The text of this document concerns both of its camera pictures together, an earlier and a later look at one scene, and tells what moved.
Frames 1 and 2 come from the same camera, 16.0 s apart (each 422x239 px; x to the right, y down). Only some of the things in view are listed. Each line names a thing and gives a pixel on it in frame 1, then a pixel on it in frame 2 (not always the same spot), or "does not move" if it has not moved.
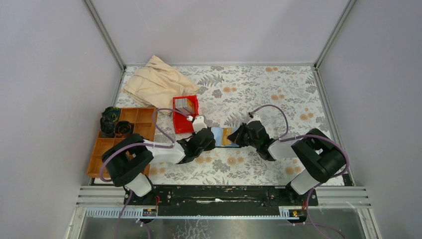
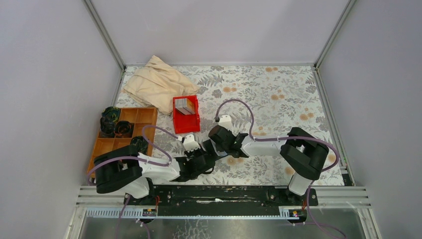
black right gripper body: (243, 138) to (224, 150)
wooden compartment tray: (144, 122) does not move
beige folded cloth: (155, 84) does not move
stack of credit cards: (185, 105) does not move
